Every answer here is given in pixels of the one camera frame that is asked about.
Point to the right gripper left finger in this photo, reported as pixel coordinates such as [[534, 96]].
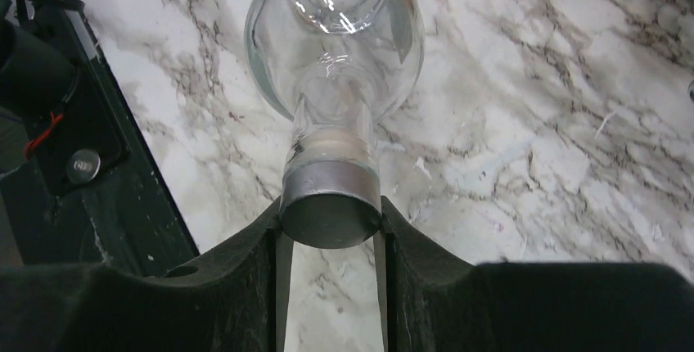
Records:
[[227, 299]]

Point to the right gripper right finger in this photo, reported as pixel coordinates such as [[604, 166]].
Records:
[[431, 300]]

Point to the clear bottle silver cap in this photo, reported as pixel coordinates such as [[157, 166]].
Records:
[[334, 68]]

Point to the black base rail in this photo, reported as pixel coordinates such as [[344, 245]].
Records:
[[78, 181]]

